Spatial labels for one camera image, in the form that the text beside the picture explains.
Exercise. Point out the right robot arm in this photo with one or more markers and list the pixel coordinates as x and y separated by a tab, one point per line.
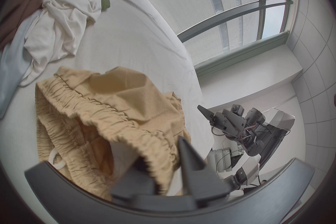
273	136

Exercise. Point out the tan shorts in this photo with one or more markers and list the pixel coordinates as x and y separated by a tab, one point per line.
118	102

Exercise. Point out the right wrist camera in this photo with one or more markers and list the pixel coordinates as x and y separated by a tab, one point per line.
237	109

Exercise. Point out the white garment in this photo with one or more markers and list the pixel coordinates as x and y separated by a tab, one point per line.
65	20

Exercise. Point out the pale blue garment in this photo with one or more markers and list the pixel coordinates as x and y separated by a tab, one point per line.
13	65

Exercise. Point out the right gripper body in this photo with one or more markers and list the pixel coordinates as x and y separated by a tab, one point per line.
228	123

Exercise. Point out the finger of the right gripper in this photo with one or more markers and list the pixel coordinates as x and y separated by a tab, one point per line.
208	114

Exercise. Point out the brown garment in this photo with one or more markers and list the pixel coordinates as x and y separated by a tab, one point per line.
18	7

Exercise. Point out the bed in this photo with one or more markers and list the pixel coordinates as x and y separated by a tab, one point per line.
136	41

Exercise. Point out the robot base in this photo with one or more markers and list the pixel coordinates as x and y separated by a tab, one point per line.
223	160

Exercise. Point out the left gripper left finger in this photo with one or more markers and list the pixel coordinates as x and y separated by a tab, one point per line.
133	183

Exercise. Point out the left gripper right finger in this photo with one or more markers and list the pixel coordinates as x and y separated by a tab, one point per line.
196	178

